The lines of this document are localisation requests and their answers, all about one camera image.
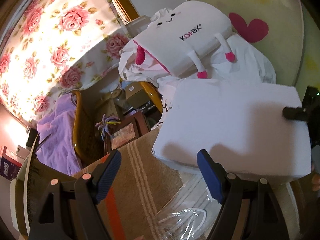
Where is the white rectangular box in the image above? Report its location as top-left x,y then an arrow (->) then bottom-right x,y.
152,79 -> 311,183

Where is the clear plastic bag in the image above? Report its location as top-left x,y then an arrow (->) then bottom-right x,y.
154,175 -> 221,239

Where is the right hand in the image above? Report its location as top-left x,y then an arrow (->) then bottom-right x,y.
311,164 -> 320,192

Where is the brown cardboard box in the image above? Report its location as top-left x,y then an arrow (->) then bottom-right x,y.
10,134 -> 74,237

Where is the purple blanket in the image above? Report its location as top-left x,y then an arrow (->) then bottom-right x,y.
36,93 -> 82,176

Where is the white cloth bag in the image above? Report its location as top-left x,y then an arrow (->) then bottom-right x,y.
119,33 -> 276,113

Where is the striped beige table cloth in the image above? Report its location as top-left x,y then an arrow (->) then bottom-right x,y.
69,127 -> 301,240

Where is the heart patterned green mat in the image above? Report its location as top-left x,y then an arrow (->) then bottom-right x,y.
197,0 -> 319,96

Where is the wooden rattan chair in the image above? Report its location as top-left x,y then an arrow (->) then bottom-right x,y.
72,90 -> 151,167

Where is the white Kotex plush toy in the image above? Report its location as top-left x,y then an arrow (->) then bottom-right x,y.
133,1 -> 236,79

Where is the floral rose curtain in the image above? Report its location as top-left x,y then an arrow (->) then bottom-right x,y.
1,0 -> 129,125

